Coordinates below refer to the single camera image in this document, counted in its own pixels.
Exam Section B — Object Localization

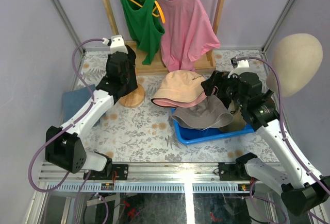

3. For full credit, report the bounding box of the blue plastic bin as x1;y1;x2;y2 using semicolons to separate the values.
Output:
171;108;254;145

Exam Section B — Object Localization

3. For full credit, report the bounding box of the peach bucket hat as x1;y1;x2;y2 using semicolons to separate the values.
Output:
152;70;206;103

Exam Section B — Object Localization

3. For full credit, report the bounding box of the grey bucket hat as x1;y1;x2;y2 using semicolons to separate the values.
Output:
171;95;234;130

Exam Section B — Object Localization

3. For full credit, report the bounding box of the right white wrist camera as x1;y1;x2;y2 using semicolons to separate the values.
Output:
228;57;250;78

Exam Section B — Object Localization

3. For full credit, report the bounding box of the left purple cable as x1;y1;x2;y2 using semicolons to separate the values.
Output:
27;38;105;193

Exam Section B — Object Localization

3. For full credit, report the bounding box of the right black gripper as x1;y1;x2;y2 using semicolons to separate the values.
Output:
200;71;247;108

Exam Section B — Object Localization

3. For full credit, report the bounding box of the aluminium rail base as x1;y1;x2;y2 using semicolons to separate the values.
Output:
38;161;317;194

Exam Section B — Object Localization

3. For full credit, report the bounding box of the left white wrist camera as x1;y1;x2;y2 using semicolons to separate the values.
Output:
102;35;128;54

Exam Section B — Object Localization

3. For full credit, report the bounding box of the pink t-shirt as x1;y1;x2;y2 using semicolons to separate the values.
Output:
157;0;220;72

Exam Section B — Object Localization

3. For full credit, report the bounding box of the folded blue cloth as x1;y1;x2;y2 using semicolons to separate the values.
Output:
62;87;91;123

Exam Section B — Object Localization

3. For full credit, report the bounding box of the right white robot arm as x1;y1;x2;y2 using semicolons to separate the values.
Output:
201;71;329;216

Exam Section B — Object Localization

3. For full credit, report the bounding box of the khaki hat in bin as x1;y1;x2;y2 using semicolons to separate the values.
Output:
219;101;246;133

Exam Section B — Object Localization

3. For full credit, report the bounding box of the wooden clothes rack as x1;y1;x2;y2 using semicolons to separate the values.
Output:
102;0;225;75

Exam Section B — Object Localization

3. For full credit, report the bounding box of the pink bucket hat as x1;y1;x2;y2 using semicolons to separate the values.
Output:
151;92;207;108

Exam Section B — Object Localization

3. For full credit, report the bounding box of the beige mannequin head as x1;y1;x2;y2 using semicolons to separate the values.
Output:
266;33;323;97

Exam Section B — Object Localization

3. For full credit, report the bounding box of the wooden hat stand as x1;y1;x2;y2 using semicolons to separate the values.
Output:
119;84;145;108

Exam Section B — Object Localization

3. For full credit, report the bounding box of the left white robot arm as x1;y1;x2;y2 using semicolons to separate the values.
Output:
45;46;138;180

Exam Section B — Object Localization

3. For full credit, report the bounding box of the green tank top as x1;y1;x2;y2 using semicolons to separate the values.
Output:
121;2;164;65

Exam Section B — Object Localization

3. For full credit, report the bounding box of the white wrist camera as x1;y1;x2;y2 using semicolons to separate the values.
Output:
228;57;250;78
102;35;128;54

